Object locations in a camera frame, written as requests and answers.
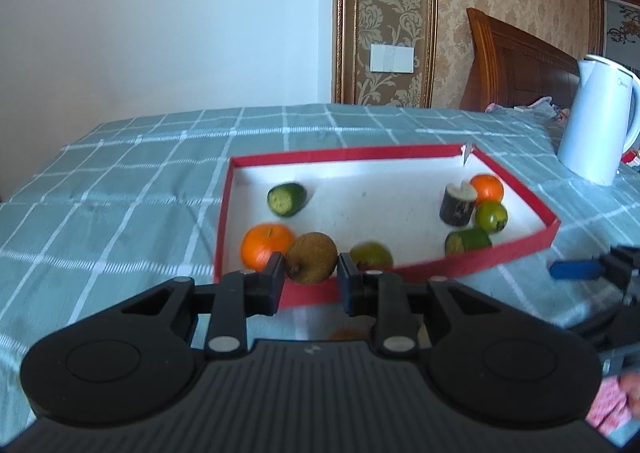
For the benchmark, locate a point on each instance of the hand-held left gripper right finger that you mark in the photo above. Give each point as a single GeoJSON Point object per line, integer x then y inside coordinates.
{"type": "Point", "coordinates": [346, 283]}

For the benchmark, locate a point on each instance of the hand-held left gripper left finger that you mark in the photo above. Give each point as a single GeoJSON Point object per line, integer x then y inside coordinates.
{"type": "Point", "coordinates": [277, 278]}

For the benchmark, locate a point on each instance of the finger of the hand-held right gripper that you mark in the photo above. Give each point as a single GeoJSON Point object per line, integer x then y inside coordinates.
{"type": "Point", "coordinates": [575, 269]}

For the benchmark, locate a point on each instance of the large orange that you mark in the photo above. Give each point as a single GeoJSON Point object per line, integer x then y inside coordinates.
{"type": "Point", "coordinates": [262, 245]}

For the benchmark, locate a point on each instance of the green persimmon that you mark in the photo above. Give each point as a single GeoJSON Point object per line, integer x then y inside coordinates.
{"type": "Point", "coordinates": [371, 255]}

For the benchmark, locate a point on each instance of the large brown round pear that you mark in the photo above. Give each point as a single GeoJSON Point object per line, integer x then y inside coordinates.
{"type": "Point", "coordinates": [311, 257]}

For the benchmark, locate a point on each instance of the red shallow cardboard box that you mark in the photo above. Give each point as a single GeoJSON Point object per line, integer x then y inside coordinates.
{"type": "Point", "coordinates": [400, 203]}

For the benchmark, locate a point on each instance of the light green cucumber piece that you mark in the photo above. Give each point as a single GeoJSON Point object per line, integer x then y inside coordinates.
{"type": "Point", "coordinates": [467, 240]}

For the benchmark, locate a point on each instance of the narrow sugarcane chunk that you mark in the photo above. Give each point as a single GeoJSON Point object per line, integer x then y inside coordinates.
{"type": "Point", "coordinates": [456, 208]}

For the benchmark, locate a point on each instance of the dark green cucumber piece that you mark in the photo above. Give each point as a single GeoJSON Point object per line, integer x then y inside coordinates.
{"type": "Point", "coordinates": [286, 199]}

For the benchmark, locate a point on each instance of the red packet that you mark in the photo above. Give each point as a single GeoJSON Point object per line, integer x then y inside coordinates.
{"type": "Point", "coordinates": [632, 159]}

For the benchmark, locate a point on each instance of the small mandarin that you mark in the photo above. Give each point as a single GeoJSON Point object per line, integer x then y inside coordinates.
{"type": "Point", "coordinates": [487, 188]}

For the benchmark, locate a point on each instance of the pink towel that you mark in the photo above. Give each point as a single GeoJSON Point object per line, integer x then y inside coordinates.
{"type": "Point", "coordinates": [607, 408]}

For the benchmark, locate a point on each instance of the white electric kettle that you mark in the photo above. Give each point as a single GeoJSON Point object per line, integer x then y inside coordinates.
{"type": "Point", "coordinates": [600, 118]}

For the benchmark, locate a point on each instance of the crumpled clothes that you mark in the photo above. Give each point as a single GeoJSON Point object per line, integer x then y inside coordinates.
{"type": "Point", "coordinates": [530, 108]}

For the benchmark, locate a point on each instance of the teal checked bed sheet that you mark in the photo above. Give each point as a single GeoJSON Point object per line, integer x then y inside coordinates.
{"type": "Point", "coordinates": [125, 183]}

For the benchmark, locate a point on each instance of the wooden headboard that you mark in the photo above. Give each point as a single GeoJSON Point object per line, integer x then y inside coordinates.
{"type": "Point", "coordinates": [520, 68]}

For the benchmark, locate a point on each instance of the white wall switch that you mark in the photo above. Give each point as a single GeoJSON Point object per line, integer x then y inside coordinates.
{"type": "Point", "coordinates": [392, 58]}

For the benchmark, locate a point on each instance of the gilded wall panel frame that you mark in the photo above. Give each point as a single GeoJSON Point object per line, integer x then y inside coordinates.
{"type": "Point", "coordinates": [390, 13]}

